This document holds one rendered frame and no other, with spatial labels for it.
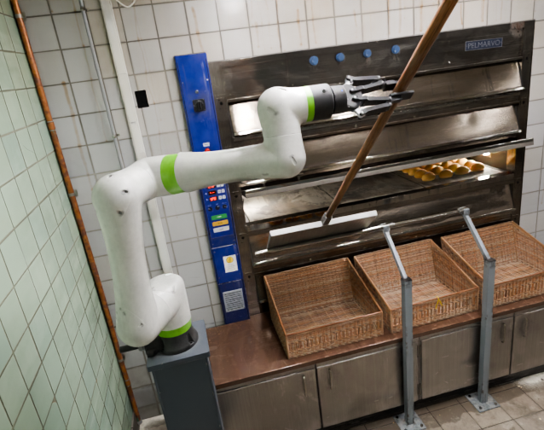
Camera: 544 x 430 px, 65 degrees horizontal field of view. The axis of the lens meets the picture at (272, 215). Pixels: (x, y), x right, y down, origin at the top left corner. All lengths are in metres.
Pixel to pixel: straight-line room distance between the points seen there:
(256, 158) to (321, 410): 1.79
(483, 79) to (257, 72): 1.38
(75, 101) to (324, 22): 1.34
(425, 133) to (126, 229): 2.04
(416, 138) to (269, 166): 1.75
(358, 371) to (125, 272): 1.62
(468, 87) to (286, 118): 1.93
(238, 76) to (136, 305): 1.46
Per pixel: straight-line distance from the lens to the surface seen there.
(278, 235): 2.07
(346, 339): 2.46
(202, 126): 2.35
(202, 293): 2.68
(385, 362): 2.59
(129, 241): 1.21
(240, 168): 1.16
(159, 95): 2.36
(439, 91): 2.81
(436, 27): 1.12
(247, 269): 2.65
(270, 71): 2.43
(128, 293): 1.28
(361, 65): 2.59
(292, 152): 1.11
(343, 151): 2.58
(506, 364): 3.09
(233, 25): 2.39
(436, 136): 2.84
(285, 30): 2.44
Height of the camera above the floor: 2.08
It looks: 20 degrees down
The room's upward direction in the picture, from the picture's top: 8 degrees counter-clockwise
